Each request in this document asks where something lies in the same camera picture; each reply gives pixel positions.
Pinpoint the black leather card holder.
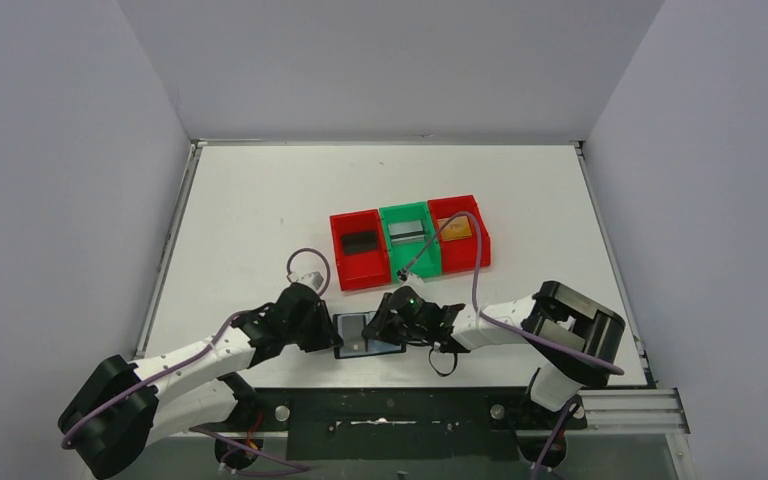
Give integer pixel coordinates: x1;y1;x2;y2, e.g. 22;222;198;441
332;311;407;360

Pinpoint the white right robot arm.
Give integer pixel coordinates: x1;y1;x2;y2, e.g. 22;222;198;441
362;281;626;412

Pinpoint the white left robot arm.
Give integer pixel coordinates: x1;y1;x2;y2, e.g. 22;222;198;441
57;283;343;479

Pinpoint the black card in bin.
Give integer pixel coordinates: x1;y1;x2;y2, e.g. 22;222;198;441
340;230;379;256

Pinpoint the silver card in bin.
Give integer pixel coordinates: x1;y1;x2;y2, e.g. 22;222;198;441
387;220;425;246

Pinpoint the gold card in bin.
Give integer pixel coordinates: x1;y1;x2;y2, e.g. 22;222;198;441
437;216;473;242

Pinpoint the left red plastic bin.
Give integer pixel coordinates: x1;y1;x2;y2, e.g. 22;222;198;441
329;209;392;291

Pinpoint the red plastic bin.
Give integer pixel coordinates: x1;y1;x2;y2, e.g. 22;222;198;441
427;195;492;274
329;209;392;291

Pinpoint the right red plastic bin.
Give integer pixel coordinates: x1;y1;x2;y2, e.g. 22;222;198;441
427;195;492;274

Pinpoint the green plastic bin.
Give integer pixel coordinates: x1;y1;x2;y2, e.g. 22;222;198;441
379;202;442;283

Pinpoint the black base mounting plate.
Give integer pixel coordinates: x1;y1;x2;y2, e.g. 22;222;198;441
206;387;587;462

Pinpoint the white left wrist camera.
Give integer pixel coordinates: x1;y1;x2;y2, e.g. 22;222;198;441
287;271;328;295

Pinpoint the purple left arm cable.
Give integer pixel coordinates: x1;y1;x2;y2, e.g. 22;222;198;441
59;247;332;452

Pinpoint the aluminium frame rail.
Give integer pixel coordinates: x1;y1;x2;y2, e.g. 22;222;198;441
92;389;690;439

